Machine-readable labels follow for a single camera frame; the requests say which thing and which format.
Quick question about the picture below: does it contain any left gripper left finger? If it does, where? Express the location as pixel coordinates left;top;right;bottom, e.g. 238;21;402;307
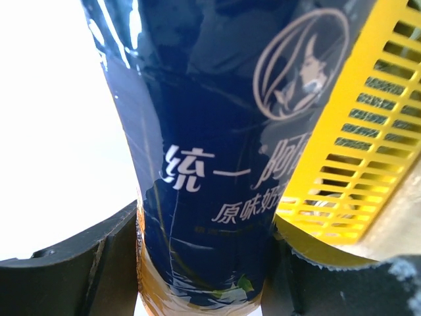
1;201;137;315

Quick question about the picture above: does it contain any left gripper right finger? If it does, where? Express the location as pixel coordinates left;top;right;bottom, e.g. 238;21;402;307
261;235;420;315

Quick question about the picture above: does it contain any orange drink bottle blue label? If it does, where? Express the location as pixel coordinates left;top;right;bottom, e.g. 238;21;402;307
82;1;374;315

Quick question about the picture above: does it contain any yellow plastic shopping basket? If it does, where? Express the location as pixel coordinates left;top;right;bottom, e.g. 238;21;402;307
276;1;420;262

